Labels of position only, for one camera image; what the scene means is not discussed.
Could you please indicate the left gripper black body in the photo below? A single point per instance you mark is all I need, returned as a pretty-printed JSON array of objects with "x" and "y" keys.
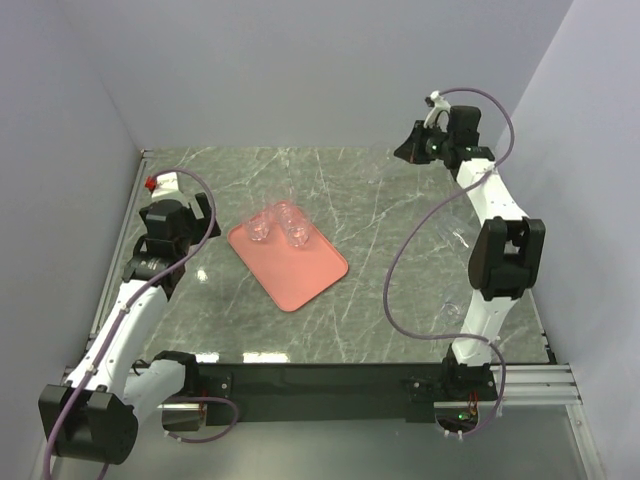
[{"x": 194, "y": 231}]

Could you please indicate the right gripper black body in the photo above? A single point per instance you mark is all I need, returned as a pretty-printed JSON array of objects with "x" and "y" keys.
[{"x": 435, "y": 144}]

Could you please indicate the clear glass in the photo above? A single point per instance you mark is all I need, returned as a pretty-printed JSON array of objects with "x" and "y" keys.
[
  {"x": 381, "y": 163},
  {"x": 297, "y": 229},
  {"x": 280, "y": 200},
  {"x": 257, "y": 225}
]

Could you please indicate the clear glass near right arm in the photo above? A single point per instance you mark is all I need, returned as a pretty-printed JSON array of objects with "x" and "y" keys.
[{"x": 455, "y": 302}]

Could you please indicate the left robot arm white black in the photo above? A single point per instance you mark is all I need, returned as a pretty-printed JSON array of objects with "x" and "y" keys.
[{"x": 96, "y": 412}]

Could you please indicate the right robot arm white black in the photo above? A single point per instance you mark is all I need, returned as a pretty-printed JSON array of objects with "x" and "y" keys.
[{"x": 505, "y": 259}]

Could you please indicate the salmon pink plastic tray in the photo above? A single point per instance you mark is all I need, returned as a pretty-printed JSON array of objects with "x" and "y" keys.
[{"x": 290, "y": 276}]

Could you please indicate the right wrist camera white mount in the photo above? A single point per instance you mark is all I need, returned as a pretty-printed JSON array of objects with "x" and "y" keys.
[{"x": 437, "y": 105}]

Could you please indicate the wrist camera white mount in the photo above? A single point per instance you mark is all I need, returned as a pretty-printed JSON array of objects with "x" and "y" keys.
[
  {"x": 437, "y": 105},
  {"x": 165, "y": 187}
]

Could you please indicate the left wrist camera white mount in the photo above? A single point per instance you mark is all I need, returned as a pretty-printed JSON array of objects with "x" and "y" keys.
[{"x": 165, "y": 187}]

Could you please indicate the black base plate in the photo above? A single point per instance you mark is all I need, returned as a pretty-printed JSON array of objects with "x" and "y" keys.
[{"x": 287, "y": 392}]

